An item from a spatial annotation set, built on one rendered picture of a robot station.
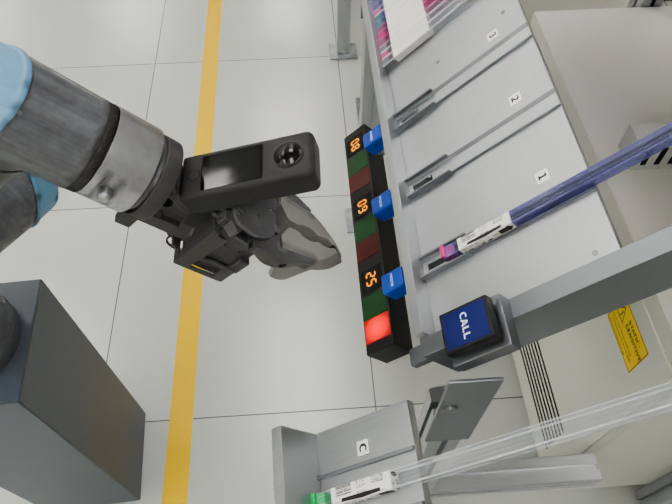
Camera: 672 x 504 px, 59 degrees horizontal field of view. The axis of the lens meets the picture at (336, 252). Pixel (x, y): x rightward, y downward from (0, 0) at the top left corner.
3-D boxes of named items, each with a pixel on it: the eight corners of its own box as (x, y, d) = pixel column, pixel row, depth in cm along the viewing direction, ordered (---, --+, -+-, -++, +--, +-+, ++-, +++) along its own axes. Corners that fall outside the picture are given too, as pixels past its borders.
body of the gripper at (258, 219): (229, 223, 60) (120, 170, 53) (285, 181, 56) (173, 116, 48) (226, 287, 56) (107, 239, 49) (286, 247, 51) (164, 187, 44)
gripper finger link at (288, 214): (307, 254, 65) (239, 220, 59) (345, 229, 62) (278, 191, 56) (308, 278, 63) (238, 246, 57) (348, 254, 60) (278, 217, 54)
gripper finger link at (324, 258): (308, 278, 63) (238, 246, 57) (348, 254, 60) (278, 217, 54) (309, 304, 61) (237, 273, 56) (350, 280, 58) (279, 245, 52)
